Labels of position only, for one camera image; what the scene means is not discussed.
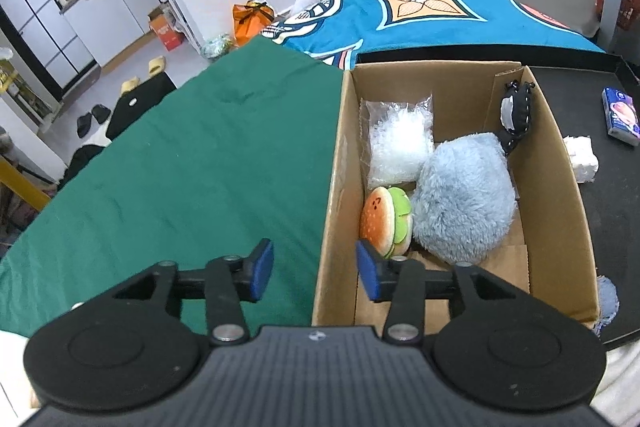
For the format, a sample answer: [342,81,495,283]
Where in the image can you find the yellow slipper pair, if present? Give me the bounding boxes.
[119,54,167,96]

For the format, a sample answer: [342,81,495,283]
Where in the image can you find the brown cardboard box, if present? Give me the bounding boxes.
[311,61,600,327]

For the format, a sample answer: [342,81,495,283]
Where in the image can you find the black white plush keychain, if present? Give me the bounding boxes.
[497,80,536,156]

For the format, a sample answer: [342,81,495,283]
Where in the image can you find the green cloth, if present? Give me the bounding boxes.
[1,37,343,337]

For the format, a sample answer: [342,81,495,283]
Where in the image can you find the clear bag white filling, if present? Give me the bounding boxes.
[359,96,435,191]

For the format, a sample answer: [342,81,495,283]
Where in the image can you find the blue patterned blanket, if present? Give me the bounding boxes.
[262,0,602,69]

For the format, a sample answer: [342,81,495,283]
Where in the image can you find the black shallow tray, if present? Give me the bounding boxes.
[357,44,639,350]

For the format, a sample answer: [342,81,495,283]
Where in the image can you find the black slipper pair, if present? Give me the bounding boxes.
[76,104,112,139]

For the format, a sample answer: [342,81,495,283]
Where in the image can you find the orange gift bag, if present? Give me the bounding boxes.
[232,0,274,46]

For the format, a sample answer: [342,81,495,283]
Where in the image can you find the blue tissue pack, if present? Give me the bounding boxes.
[602,87,640,146]

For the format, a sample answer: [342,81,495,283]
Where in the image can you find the white fluffy cloth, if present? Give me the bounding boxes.
[563,136,599,184]

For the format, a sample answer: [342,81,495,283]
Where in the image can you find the orange cardboard carton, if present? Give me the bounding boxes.
[148,6,186,52]

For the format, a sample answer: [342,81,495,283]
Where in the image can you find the black chair with logo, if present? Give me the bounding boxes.
[105,72,176,141]

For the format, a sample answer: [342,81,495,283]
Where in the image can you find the grey pink plush toy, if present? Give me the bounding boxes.
[411,132,516,265]

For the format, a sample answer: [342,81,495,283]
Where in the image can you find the hamburger plush toy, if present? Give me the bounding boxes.
[359,186,412,258]

